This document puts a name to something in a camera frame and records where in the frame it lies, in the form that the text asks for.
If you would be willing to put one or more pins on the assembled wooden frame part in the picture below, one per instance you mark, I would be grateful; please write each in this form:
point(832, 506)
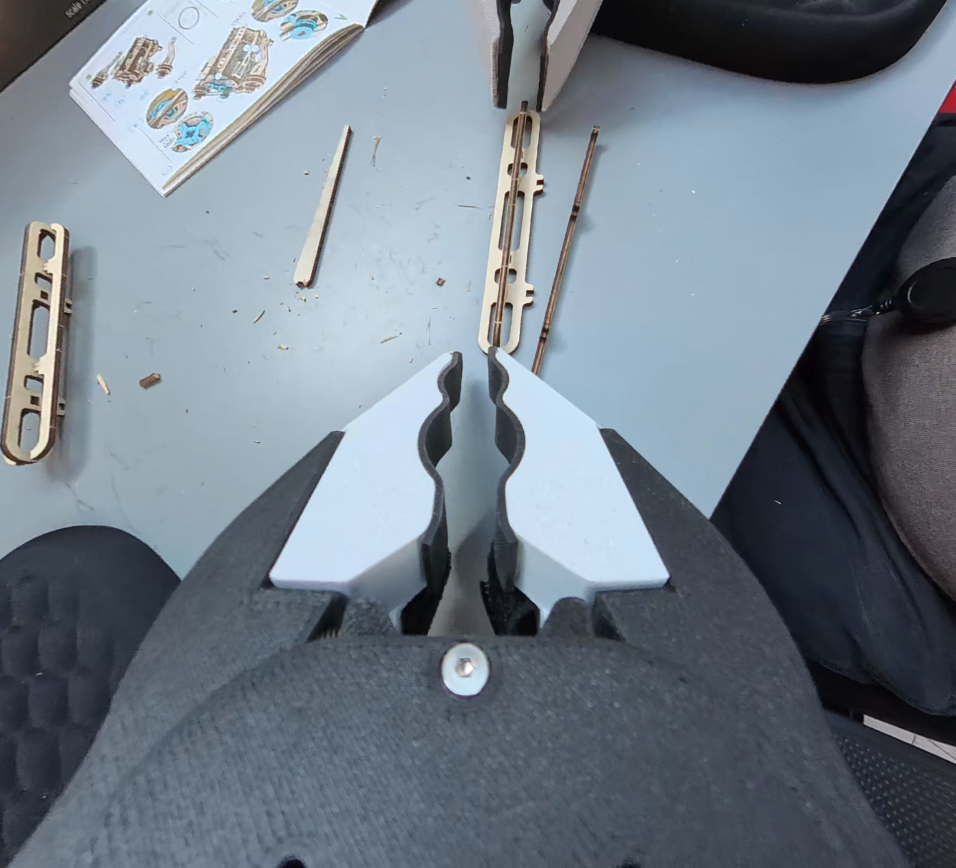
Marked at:
point(34, 337)

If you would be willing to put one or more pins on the pointed wooden stick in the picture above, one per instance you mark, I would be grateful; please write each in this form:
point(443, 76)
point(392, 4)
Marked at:
point(325, 210)

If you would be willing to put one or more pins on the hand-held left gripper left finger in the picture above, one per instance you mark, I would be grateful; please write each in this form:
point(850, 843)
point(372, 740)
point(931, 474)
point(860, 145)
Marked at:
point(366, 502)

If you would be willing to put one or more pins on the open instruction booklet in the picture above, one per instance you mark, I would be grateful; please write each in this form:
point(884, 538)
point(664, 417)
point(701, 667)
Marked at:
point(239, 54)

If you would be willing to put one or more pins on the small brown wood chip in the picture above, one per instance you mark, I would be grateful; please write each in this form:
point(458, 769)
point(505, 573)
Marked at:
point(149, 381)

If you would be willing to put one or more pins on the black badge reel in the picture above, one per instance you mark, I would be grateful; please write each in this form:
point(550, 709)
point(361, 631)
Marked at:
point(922, 294)

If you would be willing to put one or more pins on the black mesh chair seat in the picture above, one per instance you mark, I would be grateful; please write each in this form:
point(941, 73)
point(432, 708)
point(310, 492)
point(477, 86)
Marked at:
point(904, 793)

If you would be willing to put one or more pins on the slotted wooden frame piece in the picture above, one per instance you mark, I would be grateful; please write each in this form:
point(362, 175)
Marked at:
point(515, 233)

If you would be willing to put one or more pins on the thin dark wooden rod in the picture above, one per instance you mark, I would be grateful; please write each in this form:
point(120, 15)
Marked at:
point(565, 248)

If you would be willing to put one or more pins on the person's dark trousers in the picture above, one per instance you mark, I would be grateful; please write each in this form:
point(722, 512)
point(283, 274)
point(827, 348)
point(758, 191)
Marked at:
point(806, 569)

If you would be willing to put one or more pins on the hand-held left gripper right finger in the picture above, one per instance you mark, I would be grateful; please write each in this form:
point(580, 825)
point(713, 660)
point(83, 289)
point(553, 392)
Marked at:
point(575, 502)

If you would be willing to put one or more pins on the red object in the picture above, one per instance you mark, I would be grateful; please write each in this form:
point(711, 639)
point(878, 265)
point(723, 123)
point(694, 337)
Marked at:
point(945, 106)

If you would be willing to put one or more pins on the person's grey shirt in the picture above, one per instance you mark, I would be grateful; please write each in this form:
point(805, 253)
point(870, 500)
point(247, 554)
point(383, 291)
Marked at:
point(919, 420)

